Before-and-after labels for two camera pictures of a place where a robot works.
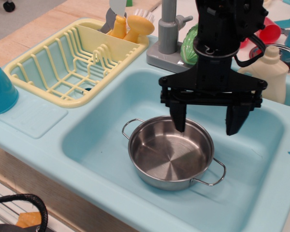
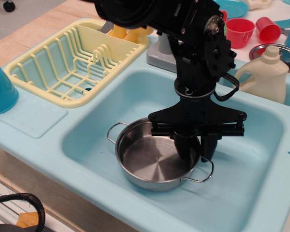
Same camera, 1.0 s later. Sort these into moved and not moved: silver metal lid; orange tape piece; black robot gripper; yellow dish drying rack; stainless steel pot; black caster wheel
Moved: black robot gripper; stainless steel pot
Not moved: yellow dish drying rack; orange tape piece; silver metal lid; black caster wheel
